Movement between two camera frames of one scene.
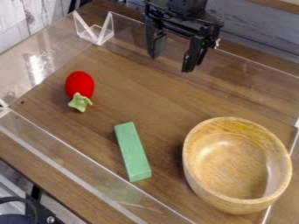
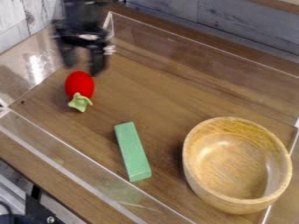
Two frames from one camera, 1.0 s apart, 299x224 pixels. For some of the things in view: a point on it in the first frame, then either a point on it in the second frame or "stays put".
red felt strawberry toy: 78,87 stays put
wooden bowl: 237,164 stays put
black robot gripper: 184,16 to 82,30
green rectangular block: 134,159 stays put
